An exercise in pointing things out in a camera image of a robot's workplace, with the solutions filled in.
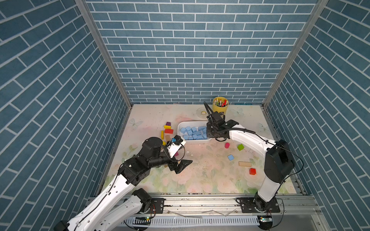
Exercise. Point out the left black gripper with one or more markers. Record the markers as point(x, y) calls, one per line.
point(172, 166)

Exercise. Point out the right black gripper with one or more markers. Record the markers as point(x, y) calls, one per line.
point(208, 129)

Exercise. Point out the white rectangular dish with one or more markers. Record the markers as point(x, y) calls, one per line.
point(193, 124)

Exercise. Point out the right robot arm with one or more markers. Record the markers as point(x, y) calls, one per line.
point(278, 159)

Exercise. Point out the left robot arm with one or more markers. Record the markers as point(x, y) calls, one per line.
point(121, 184)

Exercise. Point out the yellow pen cup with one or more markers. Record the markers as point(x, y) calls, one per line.
point(220, 104)

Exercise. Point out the green round block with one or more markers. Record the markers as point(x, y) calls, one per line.
point(240, 147)

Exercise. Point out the red rectangular block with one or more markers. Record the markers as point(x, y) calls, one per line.
point(168, 131)

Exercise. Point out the small yellow flat block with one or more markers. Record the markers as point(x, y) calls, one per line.
point(167, 126)

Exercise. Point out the natural wood flat block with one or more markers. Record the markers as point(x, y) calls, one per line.
point(245, 164)

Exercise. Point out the red cube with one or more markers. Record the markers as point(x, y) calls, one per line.
point(252, 171)

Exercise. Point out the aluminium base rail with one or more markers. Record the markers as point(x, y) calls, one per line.
point(191, 210)

